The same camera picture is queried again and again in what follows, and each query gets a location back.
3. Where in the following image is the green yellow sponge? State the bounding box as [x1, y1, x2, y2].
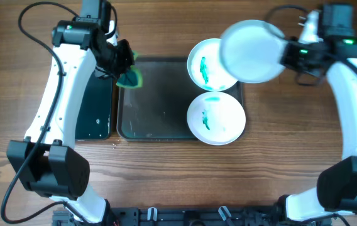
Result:
[116, 65, 143, 89]

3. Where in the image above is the light blue plate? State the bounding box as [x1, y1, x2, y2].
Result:
[219, 19, 287, 83]

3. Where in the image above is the white plate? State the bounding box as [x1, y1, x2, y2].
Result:
[187, 38, 238, 92]
[187, 92, 246, 146]

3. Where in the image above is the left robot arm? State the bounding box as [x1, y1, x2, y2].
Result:
[7, 1, 143, 225]

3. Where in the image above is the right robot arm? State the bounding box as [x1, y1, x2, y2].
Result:
[281, 3, 357, 222]

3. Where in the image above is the dark serving tray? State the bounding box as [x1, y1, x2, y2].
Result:
[116, 56, 244, 141]

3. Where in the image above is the black water tub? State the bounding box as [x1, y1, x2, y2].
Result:
[75, 70, 113, 141]

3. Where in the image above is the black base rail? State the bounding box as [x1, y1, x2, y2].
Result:
[52, 205, 332, 226]

